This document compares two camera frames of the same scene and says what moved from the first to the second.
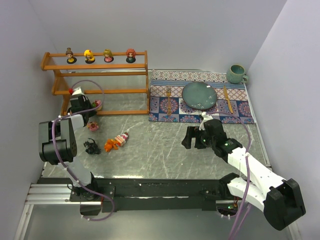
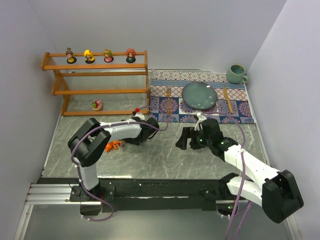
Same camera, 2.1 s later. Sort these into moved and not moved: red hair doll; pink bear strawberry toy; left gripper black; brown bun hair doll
Moved: left gripper black
Not moved: red hair doll; pink bear strawberry toy; brown bun hair doll
